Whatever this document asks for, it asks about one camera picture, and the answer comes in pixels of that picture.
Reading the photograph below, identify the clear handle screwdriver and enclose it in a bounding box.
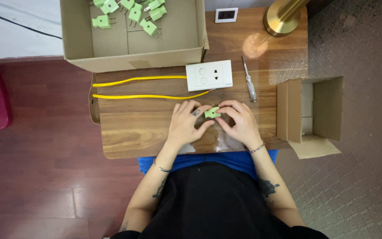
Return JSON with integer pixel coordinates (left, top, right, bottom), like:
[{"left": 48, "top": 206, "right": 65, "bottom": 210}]
[{"left": 241, "top": 56, "right": 258, "bottom": 103}]

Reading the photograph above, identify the brass lamp base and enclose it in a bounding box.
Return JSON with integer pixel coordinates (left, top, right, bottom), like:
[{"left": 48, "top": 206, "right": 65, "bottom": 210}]
[{"left": 263, "top": 0, "right": 311, "bottom": 37}]

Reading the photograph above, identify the person's right hand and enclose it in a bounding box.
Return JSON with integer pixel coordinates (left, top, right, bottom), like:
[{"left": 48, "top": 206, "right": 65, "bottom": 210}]
[{"left": 215, "top": 100, "right": 265, "bottom": 152}]

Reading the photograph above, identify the large open cardboard box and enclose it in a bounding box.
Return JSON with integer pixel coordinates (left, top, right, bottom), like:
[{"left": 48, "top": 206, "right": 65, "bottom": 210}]
[{"left": 60, "top": 0, "right": 210, "bottom": 73}]

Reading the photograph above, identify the silver bangle bracelet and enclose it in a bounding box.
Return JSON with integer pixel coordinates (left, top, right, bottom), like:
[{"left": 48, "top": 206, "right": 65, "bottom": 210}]
[{"left": 153, "top": 157, "right": 174, "bottom": 173}]

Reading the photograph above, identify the yellow electrical cable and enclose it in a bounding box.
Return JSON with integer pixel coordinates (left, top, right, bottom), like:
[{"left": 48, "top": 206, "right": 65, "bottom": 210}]
[{"left": 92, "top": 75, "right": 211, "bottom": 100}]

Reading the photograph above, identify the pile of green plugs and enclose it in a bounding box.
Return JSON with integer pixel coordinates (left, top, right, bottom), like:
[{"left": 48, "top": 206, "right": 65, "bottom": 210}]
[{"left": 92, "top": 0, "right": 168, "bottom": 38}]

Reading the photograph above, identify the small open cardboard box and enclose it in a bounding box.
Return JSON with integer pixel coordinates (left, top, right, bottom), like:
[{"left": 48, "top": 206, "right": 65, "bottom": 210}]
[{"left": 276, "top": 76, "right": 345, "bottom": 160}]

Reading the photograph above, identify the white wall socket plate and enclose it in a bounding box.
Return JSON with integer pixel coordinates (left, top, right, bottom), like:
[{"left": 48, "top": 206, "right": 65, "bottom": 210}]
[{"left": 185, "top": 60, "right": 233, "bottom": 92}]

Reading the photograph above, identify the person's black clothing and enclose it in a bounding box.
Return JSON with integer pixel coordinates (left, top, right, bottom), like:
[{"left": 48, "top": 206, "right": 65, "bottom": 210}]
[{"left": 110, "top": 162, "right": 330, "bottom": 239}]

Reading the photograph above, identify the person's left hand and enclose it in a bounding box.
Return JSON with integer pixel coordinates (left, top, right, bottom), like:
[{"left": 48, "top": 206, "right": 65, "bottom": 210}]
[{"left": 166, "top": 100, "right": 216, "bottom": 151}]

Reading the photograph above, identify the light green electrical plug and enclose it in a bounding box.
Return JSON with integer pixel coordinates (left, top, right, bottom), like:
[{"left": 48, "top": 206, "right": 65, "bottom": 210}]
[{"left": 204, "top": 107, "right": 222, "bottom": 119}]

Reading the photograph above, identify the brown cardboard flap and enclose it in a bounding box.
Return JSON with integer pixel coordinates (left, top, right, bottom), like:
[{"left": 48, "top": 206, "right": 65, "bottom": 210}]
[{"left": 88, "top": 73, "right": 101, "bottom": 125}]

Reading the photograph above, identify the small white digital clock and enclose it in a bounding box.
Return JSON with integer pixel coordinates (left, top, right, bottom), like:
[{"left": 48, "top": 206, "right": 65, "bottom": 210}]
[{"left": 215, "top": 7, "right": 239, "bottom": 24}]

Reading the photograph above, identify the thin black cable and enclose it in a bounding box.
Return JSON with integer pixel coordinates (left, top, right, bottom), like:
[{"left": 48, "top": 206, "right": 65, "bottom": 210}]
[{"left": 0, "top": 10, "right": 62, "bottom": 40}]

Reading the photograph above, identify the silver chain bracelet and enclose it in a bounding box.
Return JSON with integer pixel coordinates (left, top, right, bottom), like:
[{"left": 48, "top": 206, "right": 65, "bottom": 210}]
[{"left": 248, "top": 143, "right": 266, "bottom": 154}]

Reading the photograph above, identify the blue seat cushion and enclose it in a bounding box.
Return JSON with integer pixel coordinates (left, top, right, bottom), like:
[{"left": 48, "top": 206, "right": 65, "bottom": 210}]
[{"left": 137, "top": 149, "right": 279, "bottom": 181}]

